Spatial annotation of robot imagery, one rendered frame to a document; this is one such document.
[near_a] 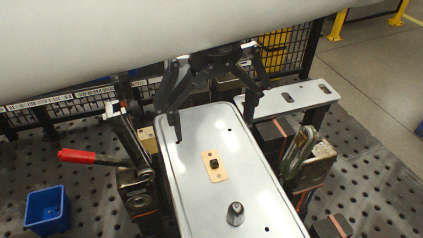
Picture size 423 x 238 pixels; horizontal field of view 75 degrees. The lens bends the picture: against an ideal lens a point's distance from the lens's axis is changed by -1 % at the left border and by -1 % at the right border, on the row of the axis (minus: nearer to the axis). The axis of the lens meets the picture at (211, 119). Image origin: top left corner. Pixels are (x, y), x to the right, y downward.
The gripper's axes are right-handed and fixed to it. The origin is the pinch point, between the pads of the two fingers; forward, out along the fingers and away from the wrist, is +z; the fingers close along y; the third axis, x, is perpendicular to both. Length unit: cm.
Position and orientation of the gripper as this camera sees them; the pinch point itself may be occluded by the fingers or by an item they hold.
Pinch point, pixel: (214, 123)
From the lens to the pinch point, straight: 51.7
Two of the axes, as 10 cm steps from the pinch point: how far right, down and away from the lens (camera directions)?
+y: 9.5, -2.2, 2.2
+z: 0.0, 7.1, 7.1
